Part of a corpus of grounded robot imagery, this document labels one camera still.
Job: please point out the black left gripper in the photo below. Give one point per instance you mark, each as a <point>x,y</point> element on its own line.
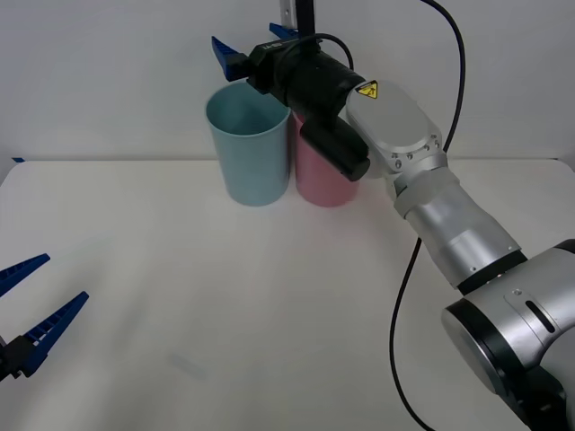
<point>6,360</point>

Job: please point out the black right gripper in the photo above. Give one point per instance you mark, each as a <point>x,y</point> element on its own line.
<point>269,67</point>

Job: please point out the silver and black right arm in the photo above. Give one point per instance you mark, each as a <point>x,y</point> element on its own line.
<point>391,125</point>

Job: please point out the pale blue plastic bin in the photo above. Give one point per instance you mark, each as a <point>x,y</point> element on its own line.
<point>253,170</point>

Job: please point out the pink plastic bin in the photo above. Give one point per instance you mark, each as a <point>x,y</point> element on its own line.
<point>316,182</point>

